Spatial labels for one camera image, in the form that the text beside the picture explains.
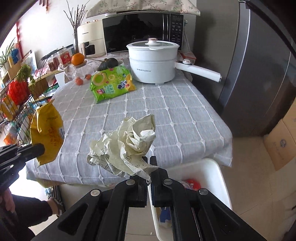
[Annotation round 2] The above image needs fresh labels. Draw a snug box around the green onion rings snack bag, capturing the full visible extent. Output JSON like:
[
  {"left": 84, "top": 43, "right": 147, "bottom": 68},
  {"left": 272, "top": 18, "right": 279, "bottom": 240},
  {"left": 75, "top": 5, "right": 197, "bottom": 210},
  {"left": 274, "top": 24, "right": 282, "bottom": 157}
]
[{"left": 90, "top": 66, "right": 137, "bottom": 103}]

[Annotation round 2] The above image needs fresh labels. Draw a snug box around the floral cloth cover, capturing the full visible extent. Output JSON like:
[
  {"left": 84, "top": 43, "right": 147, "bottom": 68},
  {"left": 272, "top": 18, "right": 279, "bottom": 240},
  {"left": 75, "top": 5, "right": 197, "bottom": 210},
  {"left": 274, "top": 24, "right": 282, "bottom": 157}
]
[{"left": 86, "top": 0, "right": 200, "bottom": 18}]

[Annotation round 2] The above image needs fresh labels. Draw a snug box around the dark green pumpkin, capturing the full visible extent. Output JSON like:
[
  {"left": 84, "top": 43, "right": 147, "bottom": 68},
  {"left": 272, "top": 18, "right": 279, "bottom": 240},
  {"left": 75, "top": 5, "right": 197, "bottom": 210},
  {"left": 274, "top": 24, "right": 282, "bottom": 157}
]
[{"left": 97, "top": 58, "right": 119, "bottom": 71}]

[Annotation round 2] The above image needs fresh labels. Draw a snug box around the left forearm black sleeve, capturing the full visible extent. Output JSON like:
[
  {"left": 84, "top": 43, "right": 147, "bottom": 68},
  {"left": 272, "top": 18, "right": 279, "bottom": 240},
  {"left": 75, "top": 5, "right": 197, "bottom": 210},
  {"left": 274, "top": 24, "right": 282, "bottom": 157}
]
[{"left": 1, "top": 194, "right": 54, "bottom": 240}]

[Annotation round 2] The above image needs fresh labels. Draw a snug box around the white paper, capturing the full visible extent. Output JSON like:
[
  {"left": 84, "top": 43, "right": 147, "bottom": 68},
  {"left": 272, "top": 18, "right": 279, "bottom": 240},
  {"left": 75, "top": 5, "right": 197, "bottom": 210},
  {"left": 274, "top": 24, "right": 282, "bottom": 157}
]
[{"left": 86, "top": 114, "right": 157, "bottom": 184}]

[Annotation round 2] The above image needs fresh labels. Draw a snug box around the yellow snack bag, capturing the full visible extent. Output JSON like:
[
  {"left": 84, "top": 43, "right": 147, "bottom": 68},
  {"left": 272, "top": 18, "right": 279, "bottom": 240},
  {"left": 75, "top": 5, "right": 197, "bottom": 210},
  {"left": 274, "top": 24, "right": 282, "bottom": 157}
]
[{"left": 30, "top": 99, "right": 65, "bottom": 166}]

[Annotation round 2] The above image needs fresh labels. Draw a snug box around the grey refrigerator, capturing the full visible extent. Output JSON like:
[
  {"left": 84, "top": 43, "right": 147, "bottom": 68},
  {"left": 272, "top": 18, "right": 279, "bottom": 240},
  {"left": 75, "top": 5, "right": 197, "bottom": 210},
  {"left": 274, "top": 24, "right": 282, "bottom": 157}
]
[{"left": 193, "top": 1, "right": 295, "bottom": 137}]

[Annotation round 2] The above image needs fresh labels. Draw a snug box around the cream air fryer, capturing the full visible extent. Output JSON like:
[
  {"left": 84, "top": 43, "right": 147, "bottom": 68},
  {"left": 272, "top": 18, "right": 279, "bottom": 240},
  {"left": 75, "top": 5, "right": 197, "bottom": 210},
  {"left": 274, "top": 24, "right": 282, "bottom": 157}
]
[{"left": 77, "top": 20, "right": 106, "bottom": 58}]

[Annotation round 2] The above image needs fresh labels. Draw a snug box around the white ceramic bowl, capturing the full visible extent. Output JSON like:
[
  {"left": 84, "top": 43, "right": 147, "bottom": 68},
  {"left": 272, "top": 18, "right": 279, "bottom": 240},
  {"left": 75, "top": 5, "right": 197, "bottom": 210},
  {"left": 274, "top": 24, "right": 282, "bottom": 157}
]
[{"left": 118, "top": 59, "right": 125, "bottom": 66}]

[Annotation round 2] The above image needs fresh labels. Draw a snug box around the lower cardboard box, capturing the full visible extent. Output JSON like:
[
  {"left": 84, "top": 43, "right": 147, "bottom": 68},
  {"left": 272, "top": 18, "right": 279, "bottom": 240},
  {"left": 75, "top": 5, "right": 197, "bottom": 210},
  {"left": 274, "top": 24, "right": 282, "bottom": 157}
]
[{"left": 263, "top": 100, "right": 296, "bottom": 171}]

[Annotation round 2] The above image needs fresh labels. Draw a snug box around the large orange fruit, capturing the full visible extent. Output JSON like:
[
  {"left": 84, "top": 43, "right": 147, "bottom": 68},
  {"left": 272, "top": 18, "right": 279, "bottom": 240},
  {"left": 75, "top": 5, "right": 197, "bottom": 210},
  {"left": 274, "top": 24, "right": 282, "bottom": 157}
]
[{"left": 71, "top": 53, "right": 85, "bottom": 66}]

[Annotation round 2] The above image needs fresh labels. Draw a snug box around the black wire rack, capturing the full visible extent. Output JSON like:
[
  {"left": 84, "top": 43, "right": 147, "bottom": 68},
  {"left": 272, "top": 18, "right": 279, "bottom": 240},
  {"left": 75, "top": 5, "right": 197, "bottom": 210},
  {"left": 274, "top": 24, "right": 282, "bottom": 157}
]
[{"left": 1, "top": 54, "right": 57, "bottom": 146}]

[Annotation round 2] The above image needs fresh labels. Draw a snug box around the red and white bowl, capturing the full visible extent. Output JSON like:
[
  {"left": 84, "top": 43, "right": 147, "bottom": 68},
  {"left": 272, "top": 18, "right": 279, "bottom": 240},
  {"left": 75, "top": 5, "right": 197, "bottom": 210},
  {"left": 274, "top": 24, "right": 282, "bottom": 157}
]
[{"left": 180, "top": 179, "right": 201, "bottom": 191}]

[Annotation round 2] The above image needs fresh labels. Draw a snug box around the white plastic trash bin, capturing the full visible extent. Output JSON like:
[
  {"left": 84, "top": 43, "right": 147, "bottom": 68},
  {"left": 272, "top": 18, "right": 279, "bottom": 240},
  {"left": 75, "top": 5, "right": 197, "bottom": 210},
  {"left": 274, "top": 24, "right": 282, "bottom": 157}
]
[{"left": 148, "top": 158, "right": 232, "bottom": 240}]

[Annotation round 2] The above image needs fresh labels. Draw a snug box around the grey checked tablecloth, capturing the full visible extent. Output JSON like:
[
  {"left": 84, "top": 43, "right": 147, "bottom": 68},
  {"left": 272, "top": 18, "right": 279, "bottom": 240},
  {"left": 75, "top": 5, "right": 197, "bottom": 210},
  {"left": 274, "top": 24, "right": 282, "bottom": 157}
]
[{"left": 26, "top": 70, "right": 232, "bottom": 187}]

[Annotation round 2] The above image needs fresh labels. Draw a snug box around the black microwave oven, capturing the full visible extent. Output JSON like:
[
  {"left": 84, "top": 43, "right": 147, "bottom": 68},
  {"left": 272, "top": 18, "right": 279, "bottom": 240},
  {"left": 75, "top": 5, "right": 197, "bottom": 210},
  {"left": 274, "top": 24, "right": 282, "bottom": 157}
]
[{"left": 102, "top": 11, "right": 184, "bottom": 54}]

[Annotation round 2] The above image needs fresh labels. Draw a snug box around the white electric cooking pot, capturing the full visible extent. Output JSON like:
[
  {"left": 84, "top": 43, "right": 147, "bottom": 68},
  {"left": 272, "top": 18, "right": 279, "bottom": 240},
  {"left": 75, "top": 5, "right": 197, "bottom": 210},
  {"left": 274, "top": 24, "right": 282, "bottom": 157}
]
[{"left": 126, "top": 38, "right": 221, "bottom": 84}]

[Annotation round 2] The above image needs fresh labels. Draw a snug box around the red labelled jar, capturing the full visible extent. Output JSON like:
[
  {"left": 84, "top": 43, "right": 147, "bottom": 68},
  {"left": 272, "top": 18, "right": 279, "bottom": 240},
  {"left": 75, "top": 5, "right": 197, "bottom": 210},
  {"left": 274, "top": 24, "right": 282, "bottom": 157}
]
[{"left": 57, "top": 47, "right": 72, "bottom": 68}]

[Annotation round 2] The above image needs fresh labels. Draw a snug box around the small tangerine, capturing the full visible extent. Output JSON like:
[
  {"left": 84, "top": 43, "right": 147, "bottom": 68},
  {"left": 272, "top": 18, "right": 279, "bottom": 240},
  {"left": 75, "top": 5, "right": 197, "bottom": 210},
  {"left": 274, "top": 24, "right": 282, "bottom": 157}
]
[
  {"left": 85, "top": 74, "right": 91, "bottom": 80},
  {"left": 75, "top": 77, "right": 84, "bottom": 86}
]

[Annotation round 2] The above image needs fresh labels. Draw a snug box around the person's left hand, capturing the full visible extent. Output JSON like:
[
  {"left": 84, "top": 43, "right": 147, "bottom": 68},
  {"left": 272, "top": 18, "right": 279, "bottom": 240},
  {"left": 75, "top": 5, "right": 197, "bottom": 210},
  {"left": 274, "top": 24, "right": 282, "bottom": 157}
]
[{"left": 1, "top": 188, "right": 15, "bottom": 213}]

